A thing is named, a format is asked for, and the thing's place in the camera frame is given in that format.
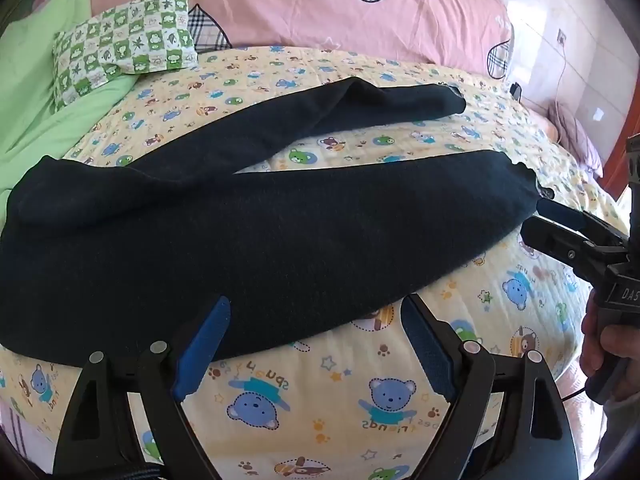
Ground lilac cloth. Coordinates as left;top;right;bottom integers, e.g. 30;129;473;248
547;102;606;178

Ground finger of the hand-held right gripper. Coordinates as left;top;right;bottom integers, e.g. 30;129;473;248
520;216;608;283
537;199;630;248

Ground green blanket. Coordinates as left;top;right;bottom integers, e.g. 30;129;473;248
0;0;138;206

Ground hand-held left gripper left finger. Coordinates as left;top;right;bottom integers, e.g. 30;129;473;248
54;296;232;480

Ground red-brown wooden frame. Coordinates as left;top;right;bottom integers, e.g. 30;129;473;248
597;132;640;203

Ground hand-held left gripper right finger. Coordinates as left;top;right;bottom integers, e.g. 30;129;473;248
401;294;576;480

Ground black pants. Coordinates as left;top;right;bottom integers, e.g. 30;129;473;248
0;78;543;367

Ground yellow bear print bed sheet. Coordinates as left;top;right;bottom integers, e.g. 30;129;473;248
0;45;626;480

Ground person's right hand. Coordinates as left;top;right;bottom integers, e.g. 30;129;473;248
580;290;640;386

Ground white charging cable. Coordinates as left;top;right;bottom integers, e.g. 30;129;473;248
551;42;569;113

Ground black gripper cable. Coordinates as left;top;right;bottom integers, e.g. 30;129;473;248
559;382;592;403

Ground green checked pillow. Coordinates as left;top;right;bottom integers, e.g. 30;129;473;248
52;0;201;111

